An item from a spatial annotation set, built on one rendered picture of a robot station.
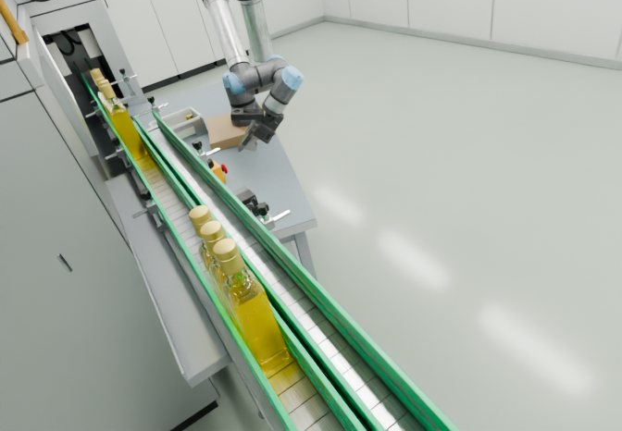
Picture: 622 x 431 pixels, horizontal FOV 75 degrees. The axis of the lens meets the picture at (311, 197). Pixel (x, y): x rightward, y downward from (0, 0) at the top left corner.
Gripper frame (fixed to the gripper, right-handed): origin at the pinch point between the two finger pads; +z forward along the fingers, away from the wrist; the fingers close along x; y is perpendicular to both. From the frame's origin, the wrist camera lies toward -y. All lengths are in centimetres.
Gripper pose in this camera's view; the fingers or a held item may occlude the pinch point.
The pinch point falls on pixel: (239, 147)
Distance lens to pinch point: 153.8
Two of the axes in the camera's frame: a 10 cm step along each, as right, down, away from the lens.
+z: -5.6, 6.9, 4.6
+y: 8.2, 4.4, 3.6
